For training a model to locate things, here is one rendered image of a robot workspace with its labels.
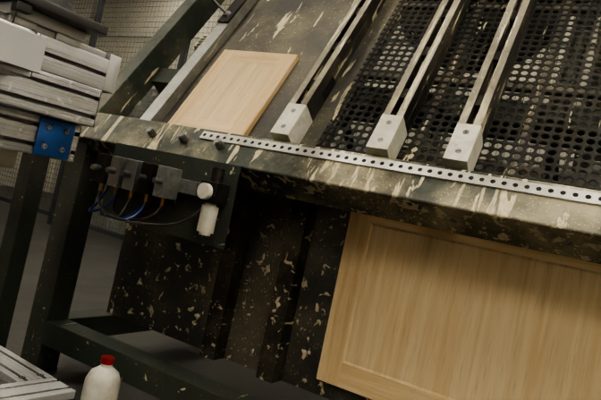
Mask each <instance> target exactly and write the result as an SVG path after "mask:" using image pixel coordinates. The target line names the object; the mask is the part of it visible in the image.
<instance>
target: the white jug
mask: <svg viewBox="0 0 601 400"><path fill-rule="evenodd" d="M114 359H115V357H114V356H113V355H109V354H104V355H102V357H101V361H100V362H101V364H100V365H99V366H97V367H95V368H92V369H91V370H90V371H89V373H88V375H87V376H86V378H85V380H84V384H83V389H82V392H81V396H80V400H117V398H118V394H119V390H120V386H121V379H120V373H119V371H117V370H116V369H115V368H114V367H113V364H114Z"/></svg>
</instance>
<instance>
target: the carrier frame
mask: <svg viewBox="0 0 601 400"><path fill-rule="evenodd" d="M96 163H97V154H96V153H95V152H94V151H93V149H92V148H91V147H90V145H89V144H86V143H81V142H78V147H77V150H76V154H75V159H74V162H68V161H66V163H65V167H64V171H63V178H62V181H61V185H60V190H59V193H58V197H57V202H56V205H55V212H54V216H53V220H52V224H51V228H50V232H49V236H48V239H47V246H46V250H45V255H44V259H43V262H42V266H41V270H40V274H39V278H38V285H37V289H36V292H35V297H34V301H33V304H32V309H31V313H30V319H29V324H28V327H27V331H26V335H25V339H24V343H23V347H22V351H21V358H22V359H24V360H25V361H27V362H30V363H31V364H33V365H35V366H36V367H38V368H40V369H41V370H43V371H44V372H47V371H52V370H57V367H56V366H57V364H58V360H59V356H60V353H62V354H65V355H67V356H69V357H71V358H73V359H74V360H77V361H79V362H82V363H84V364H86V365H88V366H90V367H92V368H95V367H97V366H99V365H100V364H101V362H100V361H101V357H102V355H104V354H109V355H113V356H114V357H115V359H114V364H113V367H114V368H115V369H116V370H117V371H119V373H120V379H121V381H122V382H124V383H126V384H129V385H131V386H133V387H135V388H137V389H139V390H142V391H144V392H146V393H148V394H150V395H152V396H155V397H157V398H159V399H161V400H259V399H257V398H256V397H253V396H250V395H247V394H245V393H242V392H241V391H239V390H236V389H234V388H231V387H228V386H226V385H224V384H222V383H219V382H217V381H214V380H212V379H209V378H207V377H204V376H202V375H200V374H198V373H196V372H194V371H191V370H187V369H185V368H183V367H181V366H179V365H176V364H174V363H172V362H169V361H167V360H164V359H162V358H159V357H157V356H155V355H153V354H151V353H147V352H145V351H142V350H140V349H139V348H136V347H134V346H131V345H128V344H126V343H124V342H121V341H119V340H117V339H114V338H112V337H110V336H112V335H120V334H127V333H134V332H141V331H149V330H154V331H156V332H158V333H161V334H163V335H166V336H169V337H172V338H174V339H177V340H179V341H182V342H184V343H186V344H188V345H192V346H195V347H198V348H199V349H200V352H199V355H201V356H204V357H206V358H208V359H210V360H213V361H214V360H218V359H223V358H225V359H227V360H229V361H232V362H236V363H239V364H240V365H243V366H245V367H248V368H250V369H253V370H256V371H257V374H256V378H258V379H262V380H264V381H266V382H268V383H271V384H272V383H275V382H277V381H280V380H281V381H284V382H286V383H289V384H291V385H294V386H296V387H300V388H302V389H305V390H307V391H309V392H311V393H314V394H316V395H319V396H322V397H325V398H327V399H330V400H372V399H369V398H366V397H365V396H360V395H358V394H355V393H352V392H351V391H348V390H345V389H343V388H340V387H337V386H334V385H331V384H329V383H326V382H324V381H322V380H319V379H317V370H318V365H319V362H320V357H321V353H322V348H323V343H324V340H325V335H326V327H327V323H328V319H329V314H330V310H331V305H332V301H333V297H334V289H335V284H336V280H337V276H338V271H339V267H340V263H341V258H342V254H343V246H344V242H345V237H346V233H347V228H348V224H349V220H350V215H351V212H350V211H348V210H343V209H336V208H331V207H327V206H322V205H318V204H314V203H309V202H305V201H301V200H293V199H288V198H285V197H280V196H275V195H271V194H267V193H263V192H258V191H251V190H246V189H242V188H237V192H236V196H235V201H234V204H233V212H232V216H231V221H230V225H229V229H228V233H227V237H226V241H225V246H224V249H223V250H222V249H218V248H216V247H212V246H209V245H205V244H202V243H196V242H193V241H190V240H186V239H183V238H180V237H177V236H173V235H170V234H164V233H161V232H158V231H155V230H151V229H147V228H145V227H141V226H136V225H132V224H129V223H127V224H126V227H125V231H124V236H123V243H122V247H121V250H120V255H119V259H118V263H117V267H116V271H115V275H114V282H113V286H112V290H111V294H110V298H109V303H108V306H107V309H95V310H82V311H70V309H71V305H72V298H73V294H74V290H75V286H76V282H77V278H78V275H79V270H80V264H81V259H82V255H83V252H84V247H85V243H86V240H87V235H88V231H89V224H90V220H91V217H92V212H89V208H90V207H91V206H92V205H94V204H95V200H96V197H97V189H98V186H99V183H96V182H92V178H93V174H94V171H95V170H93V169H91V167H90V166H91V165H92V164H96Z"/></svg>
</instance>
